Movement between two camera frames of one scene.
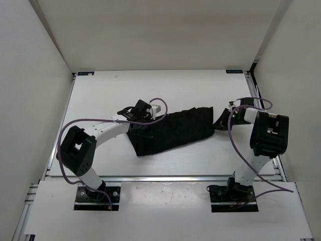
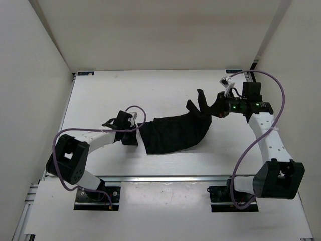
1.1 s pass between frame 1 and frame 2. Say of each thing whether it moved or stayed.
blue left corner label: stayed
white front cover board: stayed
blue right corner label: stayed
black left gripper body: moved
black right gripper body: moved
